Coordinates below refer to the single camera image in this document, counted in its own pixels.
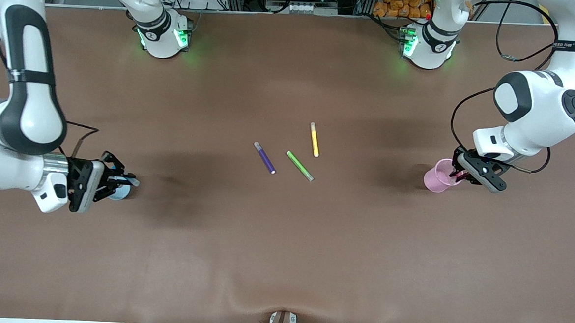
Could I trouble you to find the purple marker with clear cap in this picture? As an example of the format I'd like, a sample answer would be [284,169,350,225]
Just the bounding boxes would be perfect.
[252,141,278,175]

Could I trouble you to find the yellow marker with clear cap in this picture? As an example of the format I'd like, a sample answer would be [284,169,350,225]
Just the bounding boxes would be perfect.
[309,122,321,158]

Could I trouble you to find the pink plastic cup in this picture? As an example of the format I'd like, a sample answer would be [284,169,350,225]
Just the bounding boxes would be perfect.
[423,157,464,194]

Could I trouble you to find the light blue plastic cup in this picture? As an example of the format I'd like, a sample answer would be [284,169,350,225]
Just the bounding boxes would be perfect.
[107,184,133,203]

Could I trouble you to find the orange snack bag pile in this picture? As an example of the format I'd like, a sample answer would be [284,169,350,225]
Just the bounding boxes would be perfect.
[373,0,433,20]

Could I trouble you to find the green marker with clear cap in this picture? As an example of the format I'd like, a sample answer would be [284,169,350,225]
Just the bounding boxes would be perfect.
[285,150,316,182]

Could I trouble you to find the white terminal block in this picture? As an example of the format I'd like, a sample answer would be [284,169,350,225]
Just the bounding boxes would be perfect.
[285,2,317,14]

